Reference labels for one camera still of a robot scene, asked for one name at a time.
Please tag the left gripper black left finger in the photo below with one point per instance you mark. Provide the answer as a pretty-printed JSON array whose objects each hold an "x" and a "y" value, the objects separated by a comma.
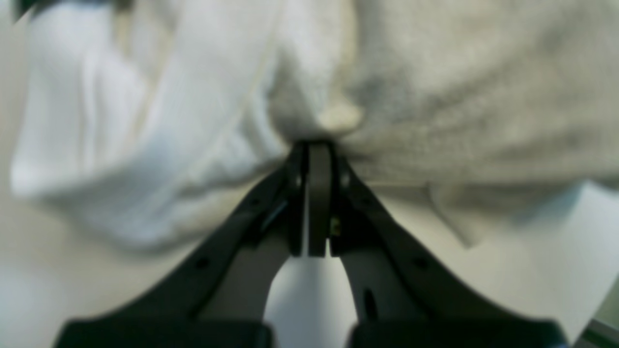
[{"x": 216, "y": 297}]

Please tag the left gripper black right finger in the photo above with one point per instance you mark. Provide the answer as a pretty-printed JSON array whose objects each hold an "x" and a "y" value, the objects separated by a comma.
[{"x": 403, "y": 295}]

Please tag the white printed T-shirt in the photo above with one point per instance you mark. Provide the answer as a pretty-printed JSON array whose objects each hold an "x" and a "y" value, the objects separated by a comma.
[{"x": 145, "y": 120}]

